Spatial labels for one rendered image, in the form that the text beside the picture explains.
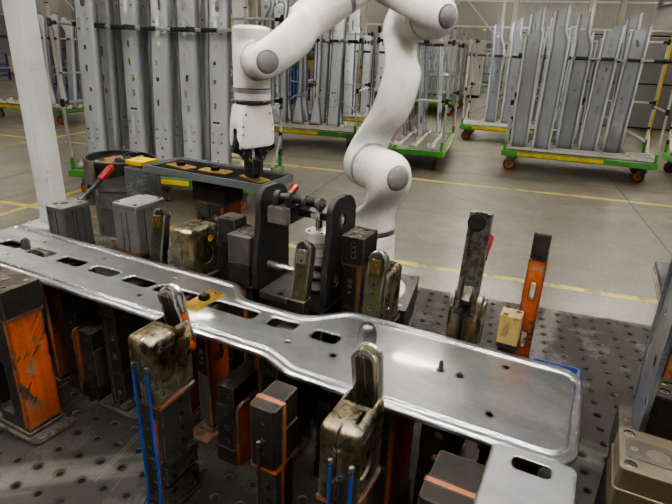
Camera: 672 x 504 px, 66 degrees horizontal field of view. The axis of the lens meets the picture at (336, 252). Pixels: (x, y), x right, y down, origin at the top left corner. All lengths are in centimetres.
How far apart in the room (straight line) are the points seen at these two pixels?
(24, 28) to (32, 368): 371
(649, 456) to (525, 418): 16
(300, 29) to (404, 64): 32
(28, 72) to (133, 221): 348
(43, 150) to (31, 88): 47
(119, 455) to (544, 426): 79
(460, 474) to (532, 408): 16
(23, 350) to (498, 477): 89
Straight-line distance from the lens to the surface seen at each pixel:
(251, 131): 123
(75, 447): 122
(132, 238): 130
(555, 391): 86
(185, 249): 119
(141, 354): 84
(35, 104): 470
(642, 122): 1307
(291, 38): 116
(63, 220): 149
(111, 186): 377
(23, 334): 117
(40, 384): 123
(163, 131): 558
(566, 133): 800
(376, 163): 131
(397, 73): 137
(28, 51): 469
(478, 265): 90
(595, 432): 133
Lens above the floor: 146
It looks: 21 degrees down
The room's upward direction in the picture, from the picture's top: 2 degrees clockwise
